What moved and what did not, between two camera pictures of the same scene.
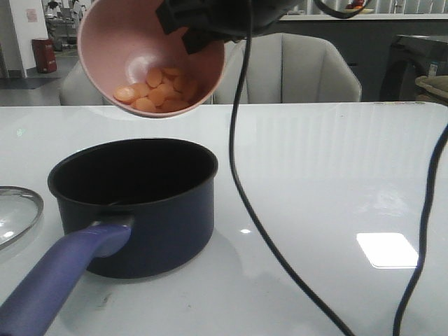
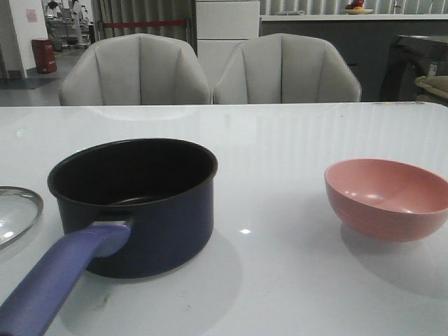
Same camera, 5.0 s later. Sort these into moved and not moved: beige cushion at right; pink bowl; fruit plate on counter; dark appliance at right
Moved: pink bowl
Not moved: fruit plate on counter; beige cushion at right; dark appliance at right
